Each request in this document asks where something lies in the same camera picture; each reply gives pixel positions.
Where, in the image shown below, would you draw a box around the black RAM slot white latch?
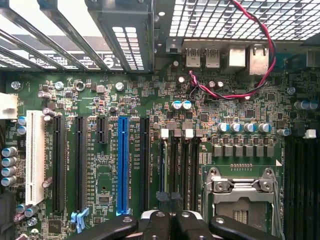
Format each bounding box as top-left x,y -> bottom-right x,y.
159,128 -> 170,195
182,128 -> 193,212
301,128 -> 318,240

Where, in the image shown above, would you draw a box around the black RAM slot grey latch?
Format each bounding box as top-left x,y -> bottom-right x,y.
191,128 -> 203,213
170,128 -> 181,195

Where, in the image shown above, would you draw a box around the silver CPU socket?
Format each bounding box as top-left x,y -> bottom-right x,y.
203,166 -> 285,240

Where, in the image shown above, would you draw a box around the long black expansion slot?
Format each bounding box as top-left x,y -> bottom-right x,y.
73,115 -> 89,213
139,116 -> 151,213
51,114 -> 67,214

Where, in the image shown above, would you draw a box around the blue expansion slot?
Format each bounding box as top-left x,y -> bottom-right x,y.
116,116 -> 131,215

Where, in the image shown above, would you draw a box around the green PC motherboard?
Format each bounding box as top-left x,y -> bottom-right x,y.
0,65 -> 320,240

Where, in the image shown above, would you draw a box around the row of grey chokes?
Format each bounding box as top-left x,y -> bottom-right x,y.
211,144 -> 276,158

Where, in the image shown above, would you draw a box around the short black expansion slot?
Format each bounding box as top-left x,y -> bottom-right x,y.
96,116 -> 109,145

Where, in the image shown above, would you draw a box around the white PCI expansion slot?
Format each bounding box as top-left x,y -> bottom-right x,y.
25,110 -> 46,206

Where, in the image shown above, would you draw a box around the silver USB port block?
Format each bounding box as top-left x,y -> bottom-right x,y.
184,46 -> 202,69
204,46 -> 221,69

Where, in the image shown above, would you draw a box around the black printed case label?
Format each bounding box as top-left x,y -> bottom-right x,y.
27,51 -> 126,71

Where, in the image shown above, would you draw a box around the plain silver port block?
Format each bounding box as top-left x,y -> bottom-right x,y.
226,47 -> 247,68

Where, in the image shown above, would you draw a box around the black audio jack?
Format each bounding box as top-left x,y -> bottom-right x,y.
165,37 -> 184,55

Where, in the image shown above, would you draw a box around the silver ethernet port block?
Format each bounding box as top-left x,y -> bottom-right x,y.
245,44 -> 270,76

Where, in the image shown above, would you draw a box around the white power connector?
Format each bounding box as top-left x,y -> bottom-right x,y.
0,91 -> 19,121

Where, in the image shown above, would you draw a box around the black metal drive cage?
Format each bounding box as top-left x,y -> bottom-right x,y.
84,0 -> 157,74

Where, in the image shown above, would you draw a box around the black metal PC case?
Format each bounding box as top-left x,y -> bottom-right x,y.
0,0 -> 320,240

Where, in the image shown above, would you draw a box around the steel wire locking lever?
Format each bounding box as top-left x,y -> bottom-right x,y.
272,173 -> 283,237

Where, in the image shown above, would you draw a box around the red and black twisted wire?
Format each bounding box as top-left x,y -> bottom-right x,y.
187,0 -> 277,101

